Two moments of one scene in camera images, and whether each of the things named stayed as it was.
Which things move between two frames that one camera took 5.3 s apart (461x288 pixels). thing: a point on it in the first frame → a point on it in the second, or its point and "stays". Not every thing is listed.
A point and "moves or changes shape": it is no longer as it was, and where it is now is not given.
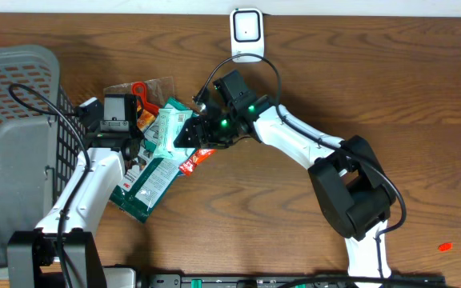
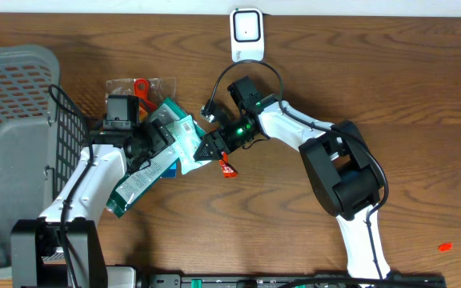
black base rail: [283, 281] stays
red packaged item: [154, 94] moves or changes shape
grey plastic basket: [29, 136] stays
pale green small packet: [170, 121] moves or changes shape
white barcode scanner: [246, 27] stays
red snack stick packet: [202, 154] → [228, 170]
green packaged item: [147, 181] moves or changes shape
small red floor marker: [446, 246] stays
